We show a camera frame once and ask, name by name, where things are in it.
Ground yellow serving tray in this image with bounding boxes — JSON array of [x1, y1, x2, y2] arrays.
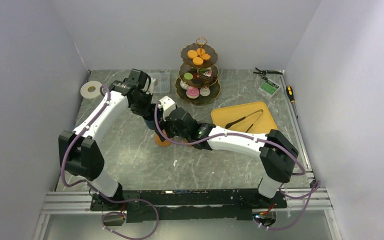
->
[[211, 101, 278, 134]]

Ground red white cake slice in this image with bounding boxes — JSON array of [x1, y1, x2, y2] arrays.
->
[[201, 70, 213, 79]]

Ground yellow black screwdriver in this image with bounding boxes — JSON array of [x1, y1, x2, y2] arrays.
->
[[286, 85, 299, 119]]

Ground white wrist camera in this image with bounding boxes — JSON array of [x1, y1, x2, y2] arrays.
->
[[142, 76, 158, 95], [157, 95, 177, 121]]

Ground black pliers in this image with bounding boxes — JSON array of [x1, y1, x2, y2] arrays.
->
[[253, 67, 284, 77]]

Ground dark blue mug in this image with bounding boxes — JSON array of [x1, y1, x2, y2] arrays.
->
[[143, 103, 163, 131]]

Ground pink frosted donut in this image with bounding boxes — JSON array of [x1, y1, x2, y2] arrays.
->
[[185, 86, 200, 99]]

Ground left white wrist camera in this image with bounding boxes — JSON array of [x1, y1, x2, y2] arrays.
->
[[142, 76, 158, 95]]

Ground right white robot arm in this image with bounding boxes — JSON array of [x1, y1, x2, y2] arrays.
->
[[150, 106, 302, 208]]

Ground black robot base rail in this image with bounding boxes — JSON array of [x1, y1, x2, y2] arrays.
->
[[90, 187, 287, 223]]

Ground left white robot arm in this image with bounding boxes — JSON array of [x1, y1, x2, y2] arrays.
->
[[58, 69, 158, 210]]

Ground orange macaron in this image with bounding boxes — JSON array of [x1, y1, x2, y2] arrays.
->
[[196, 48, 207, 56], [192, 56, 204, 66]]

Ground wooden coaster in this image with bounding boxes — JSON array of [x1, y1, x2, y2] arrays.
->
[[182, 139, 193, 147], [154, 134, 172, 147]]

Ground green white device box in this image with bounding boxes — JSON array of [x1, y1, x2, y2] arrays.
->
[[257, 78, 282, 100]]

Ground orange macaron top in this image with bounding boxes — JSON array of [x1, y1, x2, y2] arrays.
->
[[192, 56, 204, 66]]

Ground three-tier black dessert stand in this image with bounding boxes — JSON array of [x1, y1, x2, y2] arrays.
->
[[174, 36, 221, 106]]

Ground green macaron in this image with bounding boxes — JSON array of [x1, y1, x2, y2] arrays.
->
[[183, 72, 194, 81]]

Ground black sandwich cookie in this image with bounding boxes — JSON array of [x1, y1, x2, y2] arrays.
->
[[191, 78, 203, 86]]

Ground clear plastic box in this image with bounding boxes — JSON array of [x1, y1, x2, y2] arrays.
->
[[148, 71, 171, 94]]

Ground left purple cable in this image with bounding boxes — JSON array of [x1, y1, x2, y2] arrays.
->
[[60, 85, 161, 240]]

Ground black serving tongs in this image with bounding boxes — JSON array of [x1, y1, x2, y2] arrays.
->
[[224, 109, 264, 133]]

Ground white tape roll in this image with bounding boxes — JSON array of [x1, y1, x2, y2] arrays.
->
[[80, 81, 102, 99]]

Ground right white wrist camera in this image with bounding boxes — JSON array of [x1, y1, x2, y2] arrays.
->
[[157, 95, 177, 121]]

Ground orange round cookie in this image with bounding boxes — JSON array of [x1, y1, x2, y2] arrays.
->
[[187, 50, 199, 60]]

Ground white chocolate drizzle donut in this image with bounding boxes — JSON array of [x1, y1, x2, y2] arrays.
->
[[179, 80, 190, 91]]

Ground orange waffle cookie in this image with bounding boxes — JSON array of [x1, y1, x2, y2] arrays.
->
[[200, 53, 211, 61]]

